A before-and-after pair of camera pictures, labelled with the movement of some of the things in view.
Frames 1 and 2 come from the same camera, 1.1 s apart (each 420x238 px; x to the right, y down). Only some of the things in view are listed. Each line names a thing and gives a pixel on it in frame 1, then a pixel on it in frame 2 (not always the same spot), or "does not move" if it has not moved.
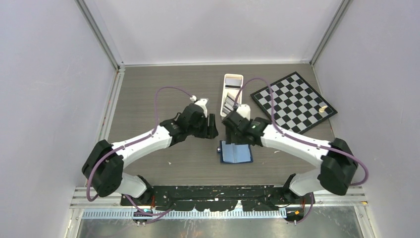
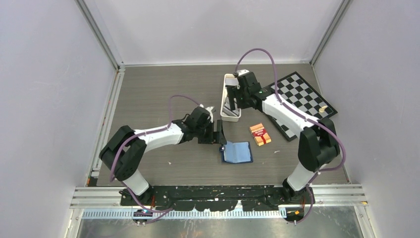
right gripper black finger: (232, 136) -> (234, 92)
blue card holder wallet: (234, 153) does not move
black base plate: (219, 198) does not move
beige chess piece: (322, 109) does not move
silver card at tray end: (233, 81) does not move
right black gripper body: (251, 120) -> (243, 102)
